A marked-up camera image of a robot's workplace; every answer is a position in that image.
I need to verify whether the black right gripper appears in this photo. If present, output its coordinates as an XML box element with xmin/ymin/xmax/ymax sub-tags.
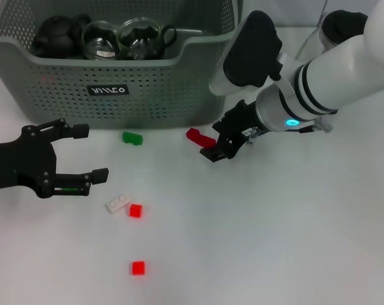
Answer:
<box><xmin>199</xmin><ymin>99</ymin><xmax>260</xmax><ymax>164</ymax></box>

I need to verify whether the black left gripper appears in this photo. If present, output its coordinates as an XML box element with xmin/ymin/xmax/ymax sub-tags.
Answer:
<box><xmin>0</xmin><ymin>118</ymin><xmax>110</xmax><ymax>200</ymax></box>

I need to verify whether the dark red curved brick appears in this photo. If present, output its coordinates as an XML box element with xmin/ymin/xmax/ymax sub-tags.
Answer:
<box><xmin>185</xmin><ymin>127</ymin><xmax>217</xmax><ymax>150</ymax></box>

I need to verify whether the glass teacup with black sleeve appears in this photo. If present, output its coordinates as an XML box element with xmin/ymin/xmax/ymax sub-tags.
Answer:
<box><xmin>118</xmin><ymin>17</ymin><xmax>178</xmax><ymax>61</ymax></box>
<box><xmin>81</xmin><ymin>20</ymin><xmax>120</xmax><ymax>61</ymax></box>

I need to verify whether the grey perforated storage bin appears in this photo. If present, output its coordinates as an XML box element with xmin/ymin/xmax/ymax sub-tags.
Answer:
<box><xmin>0</xmin><ymin>0</ymin><xmax>250</xmax><ymax>130</ymax></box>

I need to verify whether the right gripper silver metal fitting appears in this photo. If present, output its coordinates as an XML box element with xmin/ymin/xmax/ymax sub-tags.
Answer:
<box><xmin>245</xmin><ymin>126</ymin><xmax>260</xmax><ymax>146</ymax></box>

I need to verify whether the white two-stud brick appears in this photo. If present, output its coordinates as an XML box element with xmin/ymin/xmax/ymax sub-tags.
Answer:
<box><xmin>105</xmin><ymin>194</ymin><xmax>132</xmax><ymax>214</ymax></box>

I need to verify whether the dark clay teapot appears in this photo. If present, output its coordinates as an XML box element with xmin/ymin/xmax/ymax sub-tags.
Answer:
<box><xmin>31</xmin><ymin>14</ymin><xmax>91</xmax><ymax>59</ymax></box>

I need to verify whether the glass pitcher with black handle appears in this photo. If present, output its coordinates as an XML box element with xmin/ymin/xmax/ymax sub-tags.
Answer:
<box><xmin>301</xmin><ymin>9</ymin><xmax>370</xmax><ymax>60</ymax></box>

